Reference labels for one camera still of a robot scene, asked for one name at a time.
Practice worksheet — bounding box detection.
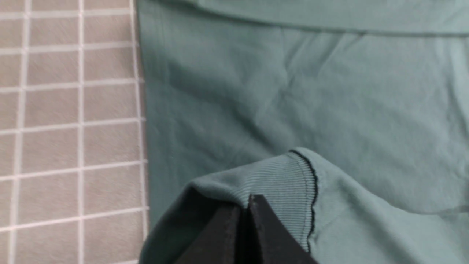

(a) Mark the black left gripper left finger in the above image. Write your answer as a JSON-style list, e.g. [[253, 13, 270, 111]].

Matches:
[[176, 204, 241, 264]]

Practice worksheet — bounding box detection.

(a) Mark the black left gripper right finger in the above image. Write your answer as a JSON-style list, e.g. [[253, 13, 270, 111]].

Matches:
[[240, 194, 317, 264]]

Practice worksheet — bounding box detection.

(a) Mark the green long-sleeved shirt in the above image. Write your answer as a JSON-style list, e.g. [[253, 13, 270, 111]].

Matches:
[[137, 0, 468, 264]]

